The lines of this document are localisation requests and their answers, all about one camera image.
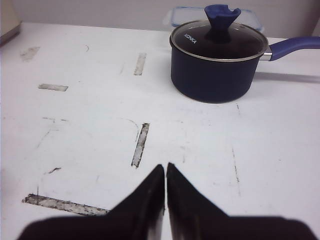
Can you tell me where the glass lid blue knob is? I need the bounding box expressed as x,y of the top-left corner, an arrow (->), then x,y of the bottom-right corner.
170,4 -> 268,62

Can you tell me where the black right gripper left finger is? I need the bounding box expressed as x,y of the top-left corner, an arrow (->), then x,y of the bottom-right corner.
18,164 -> 165,240

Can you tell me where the silver cream toaster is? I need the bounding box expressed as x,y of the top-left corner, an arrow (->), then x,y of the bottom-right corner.
0,0 -> 21,47

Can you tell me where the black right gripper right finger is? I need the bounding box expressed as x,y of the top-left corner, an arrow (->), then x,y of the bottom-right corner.
166,163 -> 317,240

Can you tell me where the dark blue saucepan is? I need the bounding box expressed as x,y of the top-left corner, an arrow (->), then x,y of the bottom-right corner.
169,36 -> 320,103

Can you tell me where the clear plastic container blue rim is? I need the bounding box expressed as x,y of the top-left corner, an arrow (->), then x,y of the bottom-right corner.
162,6 -> 265,33

